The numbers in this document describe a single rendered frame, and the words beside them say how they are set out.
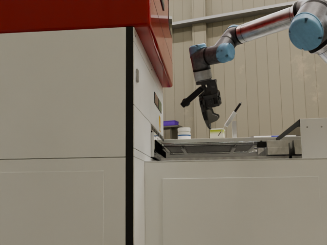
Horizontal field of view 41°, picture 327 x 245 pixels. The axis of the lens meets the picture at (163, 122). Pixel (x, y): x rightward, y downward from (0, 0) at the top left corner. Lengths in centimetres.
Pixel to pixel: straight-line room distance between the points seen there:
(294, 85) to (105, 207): 755
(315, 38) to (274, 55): 733
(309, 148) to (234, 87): 735
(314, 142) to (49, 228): 90
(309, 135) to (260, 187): 26
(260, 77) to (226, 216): 743
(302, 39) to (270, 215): 60
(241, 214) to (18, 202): 69
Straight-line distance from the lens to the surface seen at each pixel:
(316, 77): 865
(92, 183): 129
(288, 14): 172
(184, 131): 235
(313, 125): 157
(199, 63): 182
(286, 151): 172
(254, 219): 146
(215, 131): 222
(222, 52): 175
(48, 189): 133
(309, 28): 153
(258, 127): 861
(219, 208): 145
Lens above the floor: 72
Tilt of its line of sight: 9 degrees up
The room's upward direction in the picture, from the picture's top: 1 degrees counter-clockwise
